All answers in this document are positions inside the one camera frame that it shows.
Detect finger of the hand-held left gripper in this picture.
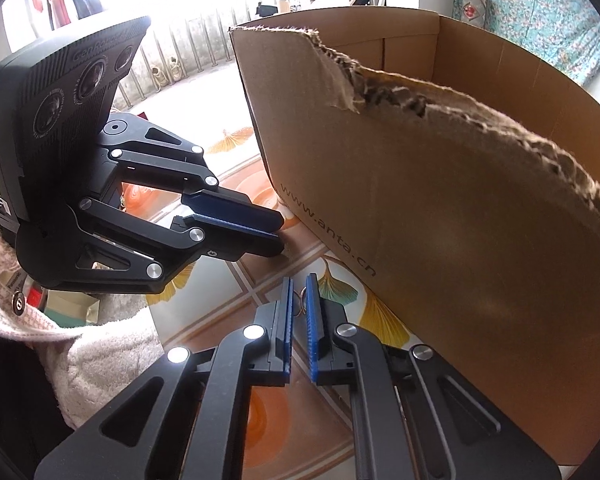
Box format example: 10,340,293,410
74,196,287,295
99,111,286,235

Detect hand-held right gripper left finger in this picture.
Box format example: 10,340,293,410
32,277,295,480

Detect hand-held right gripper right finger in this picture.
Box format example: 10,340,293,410
305,272,561,480

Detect brown cardboard box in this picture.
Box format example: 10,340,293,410
228,6,600,467

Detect person's left forearm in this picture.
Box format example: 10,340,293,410
0,180,58,343

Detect beige shoes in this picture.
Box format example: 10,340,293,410
150,57,186,87

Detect metal balcony railing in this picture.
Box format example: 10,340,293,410
115,2,241,106

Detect white fleece garment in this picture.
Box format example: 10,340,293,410
40,300,166,431

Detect small red white pouch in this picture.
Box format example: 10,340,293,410
461,0,487,25

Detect teal floral cloth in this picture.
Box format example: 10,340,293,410
452,0,600,93

